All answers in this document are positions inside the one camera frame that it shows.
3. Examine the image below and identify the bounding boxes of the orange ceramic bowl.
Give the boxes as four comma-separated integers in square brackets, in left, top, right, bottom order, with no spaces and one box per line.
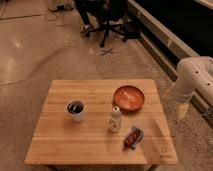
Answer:
[113,85,145,111]

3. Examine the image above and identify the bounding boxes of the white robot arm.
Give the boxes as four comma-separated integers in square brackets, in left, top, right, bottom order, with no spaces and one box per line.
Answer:
[172,57,213,120]

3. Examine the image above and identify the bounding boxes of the white cup with dark drink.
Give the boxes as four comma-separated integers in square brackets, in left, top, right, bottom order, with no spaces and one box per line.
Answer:
[67,99,85,122]

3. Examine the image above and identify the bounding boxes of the small white bottle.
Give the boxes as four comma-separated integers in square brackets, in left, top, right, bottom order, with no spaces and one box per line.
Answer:
[108,106,122,133]

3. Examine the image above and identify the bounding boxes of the red snack bar wrapper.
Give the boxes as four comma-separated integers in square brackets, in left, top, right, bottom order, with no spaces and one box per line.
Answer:
[123,127,144,149]

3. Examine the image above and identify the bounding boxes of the black office chair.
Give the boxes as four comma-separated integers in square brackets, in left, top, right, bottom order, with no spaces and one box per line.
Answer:
[84,0,136,48]

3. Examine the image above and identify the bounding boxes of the wooden table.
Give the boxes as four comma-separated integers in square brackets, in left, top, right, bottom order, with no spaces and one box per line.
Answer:
[25,79,177,165]

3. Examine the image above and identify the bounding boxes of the seated person legs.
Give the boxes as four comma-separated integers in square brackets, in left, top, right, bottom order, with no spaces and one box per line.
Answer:
[74,0,109,35]

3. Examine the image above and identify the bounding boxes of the white box with cables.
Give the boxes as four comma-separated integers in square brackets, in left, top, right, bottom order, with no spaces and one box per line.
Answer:
[45,0,74,12]

